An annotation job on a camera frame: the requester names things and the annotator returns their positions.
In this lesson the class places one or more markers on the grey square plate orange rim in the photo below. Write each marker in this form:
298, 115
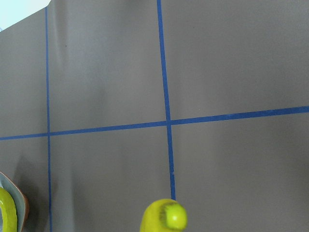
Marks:
21, 201

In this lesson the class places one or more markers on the large curved yellow banana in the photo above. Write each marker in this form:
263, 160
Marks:
164, 215

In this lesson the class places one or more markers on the small yellow banana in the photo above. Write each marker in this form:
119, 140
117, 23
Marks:
8, 212

